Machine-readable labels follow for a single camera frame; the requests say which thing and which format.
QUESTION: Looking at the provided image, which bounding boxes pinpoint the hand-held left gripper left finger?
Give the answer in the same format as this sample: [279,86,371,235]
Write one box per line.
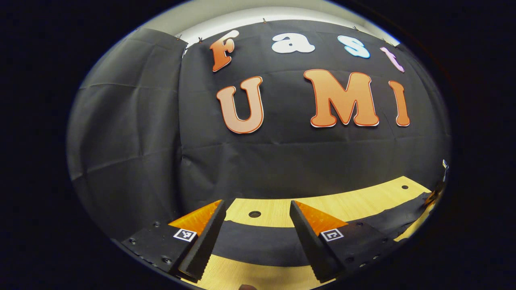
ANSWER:
[120,199,227,282]

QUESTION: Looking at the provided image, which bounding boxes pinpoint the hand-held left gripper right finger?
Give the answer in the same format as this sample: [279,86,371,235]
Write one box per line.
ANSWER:
[289,200,405,283]

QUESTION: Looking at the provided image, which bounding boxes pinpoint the dark grey jeans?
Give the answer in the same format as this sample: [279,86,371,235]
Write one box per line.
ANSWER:
[212,193,434,267]

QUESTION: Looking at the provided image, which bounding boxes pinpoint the black backdrop cloth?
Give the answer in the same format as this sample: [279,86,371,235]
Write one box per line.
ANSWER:
[67,19,451,242]

